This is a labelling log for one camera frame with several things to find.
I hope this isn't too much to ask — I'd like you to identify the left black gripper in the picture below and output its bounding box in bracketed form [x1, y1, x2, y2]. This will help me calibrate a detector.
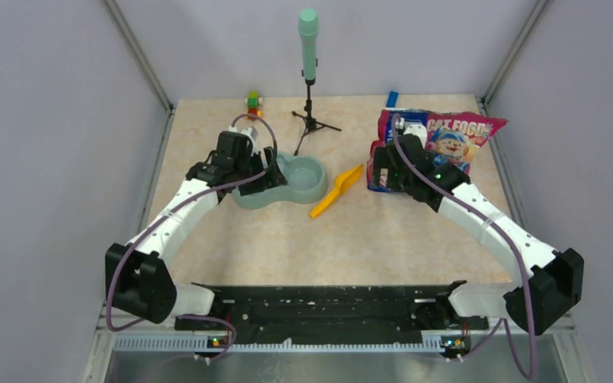
[233, 147, 287, 196]

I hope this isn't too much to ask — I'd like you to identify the yellow plastic scoop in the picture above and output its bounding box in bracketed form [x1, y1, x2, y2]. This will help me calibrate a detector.
[309, 164, 364, 219]

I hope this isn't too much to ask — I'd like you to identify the cat food bag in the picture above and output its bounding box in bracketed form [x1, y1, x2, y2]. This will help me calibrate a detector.
[366, 108, 508, 192]

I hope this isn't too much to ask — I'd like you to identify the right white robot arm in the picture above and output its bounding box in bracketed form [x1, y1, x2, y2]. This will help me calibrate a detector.
[370, 134, 585, 335]

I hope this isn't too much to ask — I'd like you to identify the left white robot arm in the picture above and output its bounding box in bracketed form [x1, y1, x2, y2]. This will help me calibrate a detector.
[105, 128, 278, 331]

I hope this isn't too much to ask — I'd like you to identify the green double pet bowl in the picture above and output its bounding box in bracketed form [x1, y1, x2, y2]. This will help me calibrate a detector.
[231, 152, 329, 210]

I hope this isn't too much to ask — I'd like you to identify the black tripod microphone stand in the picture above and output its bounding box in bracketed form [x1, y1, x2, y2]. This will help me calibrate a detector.
[291, 80, 342, 156]

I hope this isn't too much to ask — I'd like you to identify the blue block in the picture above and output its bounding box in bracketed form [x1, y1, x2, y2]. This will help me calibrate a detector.
[386, 91, 399, 108]

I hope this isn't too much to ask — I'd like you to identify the colourful toy block figure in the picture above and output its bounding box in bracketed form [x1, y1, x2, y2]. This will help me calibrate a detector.
[244, 91, 263, 120]

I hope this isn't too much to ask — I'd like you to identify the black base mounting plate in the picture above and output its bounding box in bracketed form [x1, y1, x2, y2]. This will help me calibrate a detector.
[174, 283, 489, 345]

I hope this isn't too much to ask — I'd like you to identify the green microphone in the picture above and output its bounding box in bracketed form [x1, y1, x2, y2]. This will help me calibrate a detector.
[298, 8, 319, 85]

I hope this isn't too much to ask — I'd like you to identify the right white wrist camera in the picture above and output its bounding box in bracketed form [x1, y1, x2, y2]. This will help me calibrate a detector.
[394, 117, 428, 146]

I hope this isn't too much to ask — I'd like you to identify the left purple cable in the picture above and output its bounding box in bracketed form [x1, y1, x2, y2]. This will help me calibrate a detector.
[105, 112, 279, 365]

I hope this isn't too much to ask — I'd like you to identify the purple cable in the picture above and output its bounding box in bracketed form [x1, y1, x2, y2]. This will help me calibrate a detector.
[390, 112, 539, 381]
[105, 112, 279, 365]

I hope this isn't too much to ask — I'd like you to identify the grey cable duct strip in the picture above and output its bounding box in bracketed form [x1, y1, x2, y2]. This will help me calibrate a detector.
[113, 334, 445, 353]

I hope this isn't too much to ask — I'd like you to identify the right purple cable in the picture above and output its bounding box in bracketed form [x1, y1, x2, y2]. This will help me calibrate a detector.
[390, 112, 539, 381]

